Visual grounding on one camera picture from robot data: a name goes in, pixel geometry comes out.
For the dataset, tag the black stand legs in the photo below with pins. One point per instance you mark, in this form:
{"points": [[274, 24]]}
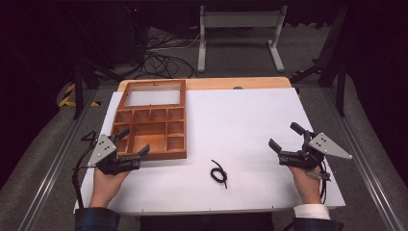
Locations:
{"points": [[84, 73], [332, 64]]}

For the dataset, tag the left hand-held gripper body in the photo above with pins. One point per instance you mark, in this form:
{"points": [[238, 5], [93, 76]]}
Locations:
{"points": [[102, 150]]}

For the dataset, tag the white metal stand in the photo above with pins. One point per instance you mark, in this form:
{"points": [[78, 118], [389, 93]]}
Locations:
{"points": [[240, 20]]}

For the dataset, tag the person's right hand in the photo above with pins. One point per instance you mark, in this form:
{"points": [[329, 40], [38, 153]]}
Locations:
{"points": [[306, 186]]}

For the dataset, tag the person's left hand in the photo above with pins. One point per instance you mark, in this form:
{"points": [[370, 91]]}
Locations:
{"points": [[107, 186]]}

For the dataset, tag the wooden compartment box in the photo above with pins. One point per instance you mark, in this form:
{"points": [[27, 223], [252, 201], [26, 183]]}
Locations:
{"points": [[150, 128]]}

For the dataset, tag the aluminium floor rail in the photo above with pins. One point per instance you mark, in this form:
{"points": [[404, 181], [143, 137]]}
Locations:
{"points": [[362, 160], [54, 166]]}

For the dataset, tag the yellow black hazard tape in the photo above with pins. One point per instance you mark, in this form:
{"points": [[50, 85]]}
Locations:
{"points": [[69, 96]]}

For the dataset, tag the white table board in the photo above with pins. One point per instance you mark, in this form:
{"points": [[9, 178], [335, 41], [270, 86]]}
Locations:
{"points": [[231, 128]]}

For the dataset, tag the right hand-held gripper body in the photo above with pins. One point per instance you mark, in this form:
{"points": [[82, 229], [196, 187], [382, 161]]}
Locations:
{"points": [[324, 146]]}

